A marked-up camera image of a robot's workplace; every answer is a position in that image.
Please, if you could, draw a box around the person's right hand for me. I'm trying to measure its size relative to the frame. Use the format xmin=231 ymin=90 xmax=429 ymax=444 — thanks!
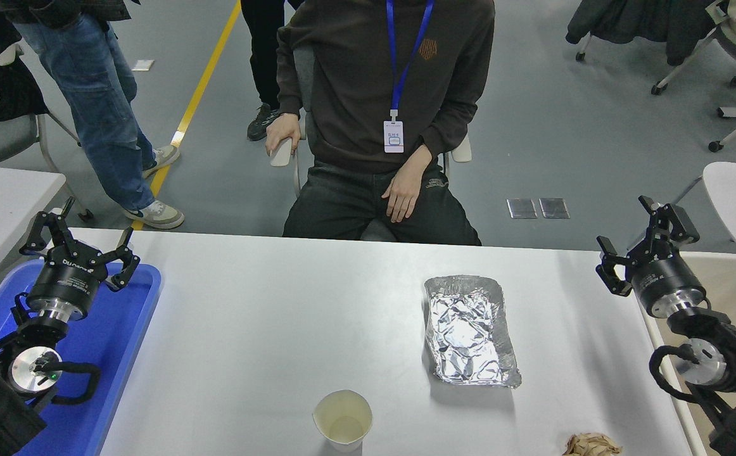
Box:
xmin=265 ymin=114 xmax=303 ymax=157

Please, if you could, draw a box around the dark jacket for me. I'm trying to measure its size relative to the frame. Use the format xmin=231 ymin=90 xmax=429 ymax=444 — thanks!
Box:
xmin=566 ymin=0 xmax=723 ymax=67

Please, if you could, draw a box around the person's left hand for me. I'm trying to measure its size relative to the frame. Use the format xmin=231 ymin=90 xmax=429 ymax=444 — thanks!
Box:
xmin=382 ymin=148 xmax=433 ymax=224

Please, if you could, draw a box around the white paper cup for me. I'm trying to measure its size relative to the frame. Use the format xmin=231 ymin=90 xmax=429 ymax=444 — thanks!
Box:
xmin=312 ymin=389 xmax=374 ymax=453

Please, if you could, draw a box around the grey office chair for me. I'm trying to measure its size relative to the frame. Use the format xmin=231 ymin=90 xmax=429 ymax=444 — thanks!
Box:
xmin=270 ymin=43 xmax=473 ymax=243

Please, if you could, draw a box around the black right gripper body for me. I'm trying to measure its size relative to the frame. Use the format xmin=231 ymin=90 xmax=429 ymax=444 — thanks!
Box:
xmin=626 ymin=251 xmax=706 ymax=311

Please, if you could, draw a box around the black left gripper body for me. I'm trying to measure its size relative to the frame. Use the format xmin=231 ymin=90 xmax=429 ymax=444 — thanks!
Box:
xmin=26 ymin=244 xmax=112 ymax=315

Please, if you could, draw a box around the white side table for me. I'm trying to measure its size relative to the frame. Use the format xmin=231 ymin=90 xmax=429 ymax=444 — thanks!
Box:
xmin=0 ymin=163 xmax=67 ymax=298

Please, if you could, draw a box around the blue lanyard with badge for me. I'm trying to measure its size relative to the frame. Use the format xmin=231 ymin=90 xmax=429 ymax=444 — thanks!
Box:
xmin=383 ymin=0 xmax=435 ymax=155

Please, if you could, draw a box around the foil tray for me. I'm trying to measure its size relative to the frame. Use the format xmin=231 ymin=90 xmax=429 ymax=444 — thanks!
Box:
xmin=424 ymin=275 xmax=523 ymax=388

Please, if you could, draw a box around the blue plastic tray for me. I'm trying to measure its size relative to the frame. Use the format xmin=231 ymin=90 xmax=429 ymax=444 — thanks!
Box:
xmin=0 ymin=258 xmax=162 ymax=456

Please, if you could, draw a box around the black bag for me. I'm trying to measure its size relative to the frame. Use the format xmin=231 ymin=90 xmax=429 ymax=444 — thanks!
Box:
xmin=0 ymin=0 xmax=49 ymax=124

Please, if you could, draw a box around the crumpled tan paper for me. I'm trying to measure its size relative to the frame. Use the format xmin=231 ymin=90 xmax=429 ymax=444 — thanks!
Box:
xmin=562 ymin=433 xmax=623 ymax=456

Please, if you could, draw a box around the person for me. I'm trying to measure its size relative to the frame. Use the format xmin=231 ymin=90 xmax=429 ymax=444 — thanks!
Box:
xmin=265 ymin=0 xmax=496 ymax=246
xmin=0 ymin=0 xmax=186 ymax=230
xmin=240 ymin=0 xmax=305 ymax=142

